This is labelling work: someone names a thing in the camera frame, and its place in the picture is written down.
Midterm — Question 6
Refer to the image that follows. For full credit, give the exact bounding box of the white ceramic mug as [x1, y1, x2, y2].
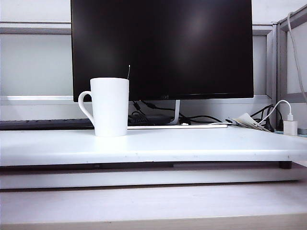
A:
[78, 77, 130, 138]

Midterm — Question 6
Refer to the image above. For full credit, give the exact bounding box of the black power adapter brick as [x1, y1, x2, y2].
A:
[128, 113, 172, 126]

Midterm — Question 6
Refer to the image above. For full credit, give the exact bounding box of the silver monitor stand neck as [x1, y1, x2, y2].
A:
[171, 99, 181, 125]

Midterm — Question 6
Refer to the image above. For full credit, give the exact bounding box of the white raised board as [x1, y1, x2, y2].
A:
[0, 126, 307, 168]

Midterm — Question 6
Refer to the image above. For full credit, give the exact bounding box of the black computer monitor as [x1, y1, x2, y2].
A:
[70, 0, 255, 102]

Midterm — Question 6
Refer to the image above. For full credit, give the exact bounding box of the folded paper booklet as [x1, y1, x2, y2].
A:
[225, 113, 271, 132]

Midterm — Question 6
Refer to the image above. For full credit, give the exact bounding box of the black keyboard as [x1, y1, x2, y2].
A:
[0, 118, 95, 131]

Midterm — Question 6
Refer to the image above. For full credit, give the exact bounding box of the white USB charger plug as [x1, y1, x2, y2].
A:
[283, 114, 298, 137]

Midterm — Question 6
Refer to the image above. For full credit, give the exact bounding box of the black monitor cable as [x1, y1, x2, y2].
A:
[132, 100, 225, 126]

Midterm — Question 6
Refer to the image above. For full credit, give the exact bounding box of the black cable with plug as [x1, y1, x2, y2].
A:
[250, 104, 276, 133]

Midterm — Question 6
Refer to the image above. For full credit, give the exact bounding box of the white USB cable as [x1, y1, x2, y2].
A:
[258, 100, 293, 126]

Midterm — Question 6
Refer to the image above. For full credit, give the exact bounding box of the grey aluminium partition frame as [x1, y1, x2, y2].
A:
[265, 4, 307, 106]

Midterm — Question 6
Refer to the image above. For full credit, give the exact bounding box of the grey hanging cable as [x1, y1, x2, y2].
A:
[287, 11, 307, 101]

